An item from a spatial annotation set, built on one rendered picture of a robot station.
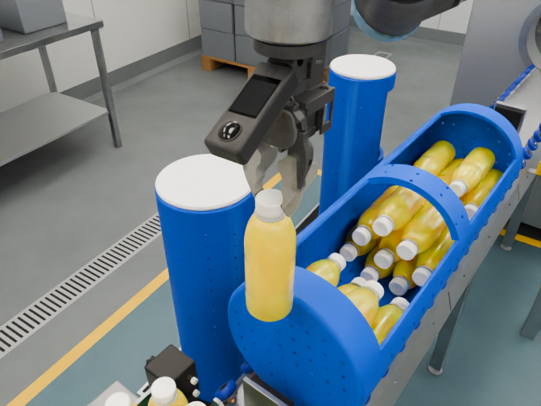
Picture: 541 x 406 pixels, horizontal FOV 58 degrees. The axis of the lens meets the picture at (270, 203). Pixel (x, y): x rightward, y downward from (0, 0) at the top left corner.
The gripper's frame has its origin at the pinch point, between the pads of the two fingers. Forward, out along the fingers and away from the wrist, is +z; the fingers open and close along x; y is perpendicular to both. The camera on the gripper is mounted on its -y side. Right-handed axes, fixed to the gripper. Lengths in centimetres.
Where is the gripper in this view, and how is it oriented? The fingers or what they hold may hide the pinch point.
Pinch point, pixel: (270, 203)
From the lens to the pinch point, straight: 61.0
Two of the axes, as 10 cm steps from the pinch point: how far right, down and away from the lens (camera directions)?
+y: 6.0, -4.5, 6.6
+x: -8.0, -3.6, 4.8
